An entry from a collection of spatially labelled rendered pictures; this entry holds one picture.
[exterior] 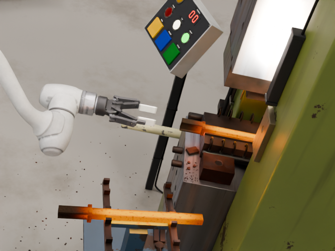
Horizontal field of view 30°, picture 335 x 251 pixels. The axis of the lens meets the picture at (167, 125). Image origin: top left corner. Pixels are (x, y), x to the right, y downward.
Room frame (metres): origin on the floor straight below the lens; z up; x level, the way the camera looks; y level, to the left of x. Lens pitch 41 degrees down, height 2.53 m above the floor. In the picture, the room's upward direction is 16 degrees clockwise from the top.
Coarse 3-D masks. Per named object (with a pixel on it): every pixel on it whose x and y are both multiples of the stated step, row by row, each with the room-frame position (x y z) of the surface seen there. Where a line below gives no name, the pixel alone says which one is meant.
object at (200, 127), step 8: (184, 120) 1.81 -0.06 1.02; (192, 120) 1.83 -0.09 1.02; (184, 128) 1.81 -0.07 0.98; (192, 128) 1.81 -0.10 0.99; (200, 128) 1.82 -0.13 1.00; (208, 128) 1.82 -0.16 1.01; (216, 128) 1.83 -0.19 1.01; (224, 128) 1.84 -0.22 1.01; (232, 136) 1.82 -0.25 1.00; (240, 136) 1.83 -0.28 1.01; (248, 136) 1.84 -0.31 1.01
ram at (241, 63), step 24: (240, 0) 1.95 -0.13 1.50; (264, 0) 1.70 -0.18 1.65; (288, 0) 1.71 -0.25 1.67; (312, 0) 1.72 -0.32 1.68; (240, 24) 1.81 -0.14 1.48; (264, 24) 1.70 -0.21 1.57; (288, 24) 1.71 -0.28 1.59; (240, 48) 1.70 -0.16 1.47; (264, 48) 1.71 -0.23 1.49; (240, 72) 1.70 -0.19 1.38; (264, 72) 1.71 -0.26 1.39
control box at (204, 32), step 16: (176, 0) 2.46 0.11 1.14; (192, 0) 2.41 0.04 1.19; (160, 16) 2.45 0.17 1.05; (176, 16) 2.39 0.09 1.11; (192, 16) 2.33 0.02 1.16; (208, 16) 2.32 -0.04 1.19; (160, 32) 2.37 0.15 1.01; (176, 32) 2.32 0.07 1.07; (192, 32) 2.27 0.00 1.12; (208, 32) 2.24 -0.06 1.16; (192, 48) 2.21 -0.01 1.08; (208, 48) 2.25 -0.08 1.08; (176, 64) 2.18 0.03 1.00; (192, 64) 2.22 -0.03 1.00
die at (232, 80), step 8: (224, 56) 1.90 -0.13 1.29; (224, 64) 1.86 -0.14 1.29; (224, 72) 1.81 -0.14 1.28; (224, 80) 1.77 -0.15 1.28; (232, 80) 1.75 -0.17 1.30; (240, 80) 1.75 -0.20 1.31; (248, 80) 1.76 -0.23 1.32; (256, 80) 1.76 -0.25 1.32; (264, 80) 1.76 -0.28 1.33; (240, 88) 1.75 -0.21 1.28; (248, 88) 1.76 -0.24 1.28; (256, 88) 1.76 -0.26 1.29; (264, 88) 1.76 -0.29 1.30
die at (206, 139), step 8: (208, 120) 1.89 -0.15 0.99; (216, 120) 1.90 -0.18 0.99; (224, 120) 1.93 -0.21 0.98; (232, 120) 1.94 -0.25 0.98; (232, 128) 1.88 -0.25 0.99; (240, 128) 1.89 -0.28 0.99; (248, 128) 1.90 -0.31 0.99; (256, 128) 1.92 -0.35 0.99; (200, 136) 1.85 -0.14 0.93; (208, 136) 1.79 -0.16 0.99; (216, 136) 1.80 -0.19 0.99; (224, 136) 1.81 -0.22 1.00; (200, 144) 1.80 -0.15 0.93; (208, 144) 1.75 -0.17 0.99; (216, 144) 1.76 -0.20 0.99; (232, 144) 1.78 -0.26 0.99; (240, 144) 1.80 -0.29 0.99; (248, 144) 1.81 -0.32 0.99; (200, 152) 1.75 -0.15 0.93; (224, 152) 1.76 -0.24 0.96; (240, 152) 1.77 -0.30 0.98; (248, 152) 1.77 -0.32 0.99
